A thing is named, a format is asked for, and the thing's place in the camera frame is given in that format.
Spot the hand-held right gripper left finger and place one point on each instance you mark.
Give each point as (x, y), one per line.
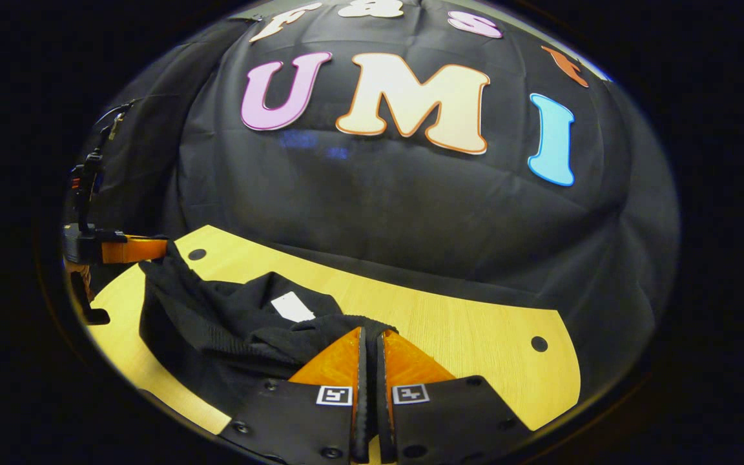
(360, 387)

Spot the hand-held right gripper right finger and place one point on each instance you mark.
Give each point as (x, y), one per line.
(383, 387)

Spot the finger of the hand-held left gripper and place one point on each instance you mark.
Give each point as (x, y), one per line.
(136, 250)

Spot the black buttoned cardigan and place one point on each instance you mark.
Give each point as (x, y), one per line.
(217, 323)

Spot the black backdrop cloth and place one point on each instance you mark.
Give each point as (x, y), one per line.
(378, 213)

